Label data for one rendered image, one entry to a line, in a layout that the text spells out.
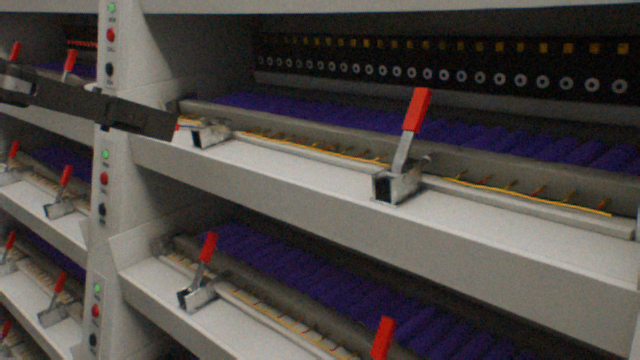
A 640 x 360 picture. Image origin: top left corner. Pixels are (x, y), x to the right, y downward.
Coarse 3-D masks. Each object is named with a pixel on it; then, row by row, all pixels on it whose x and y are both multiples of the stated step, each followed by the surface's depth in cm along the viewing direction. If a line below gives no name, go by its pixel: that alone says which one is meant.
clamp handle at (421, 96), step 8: (416, 88) 43; (424, 88) 43; (416, 96) 43; (424, 96) 42; (416, 104) 43; (424, 104) 43; (408, 112) 43; (416, 112) 43; (424, 112) 43; (408, 120) 43; (416, 120) 42; (408, 128) 43; (416, 128) 43; (408, 136) 43; (400, 144) 43; (408, 144) 42; (400, 152) 43; (408, 152) 43; (400, 160) 43; (392, 168) 43; (400, 168) 42
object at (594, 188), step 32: (256, 128) 62; (288, 128) 59; (320, 128) 55; (352, 128) 54; (384, 160) 50; (448, 160) 45; (480, 160) 43; (512, 160) 42; (512, 192) 40; (544, 192) 40; (576, 192) 38; (608, 192) 37
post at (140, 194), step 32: (128, 0) 70; (128, 32) 70; (160, 32) 72; (192, 32) 75; (224, 32) 79; (128, 64) 70; (160, 64) 73; (192, 64) 76; (224, 64) 80; (96, 128) 78; (96, 160) 78; (128, 160) 73; (96, 192) 79; (128, 192) 74; (160, 192) 77; (192, 192) 80; (96, 224) 79; (128, 224) 75; (96, 256) 79; (128, 320) 78; (128, 352) 79
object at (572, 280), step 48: (144, 96) 72; (192, 96) 75; (384, 96) 63; (432, 96) 58; (480, 96) 54; (144, 144) 69; (240, 144) 61; (240, 192) 56; (288, 192) 50; (336, 192) 46; (432, 192) 44; (336, 240) 47; (384, 240) 43; (432, 240) 39; (480, 240) 36; (528, 240) 35; (576, 240) 35; (624, 240) 34; (480, 288) 37; (528, 288) 34; (576, 288) 32; (624, 288) 30; (576, 336) 33; (624, 336) 31
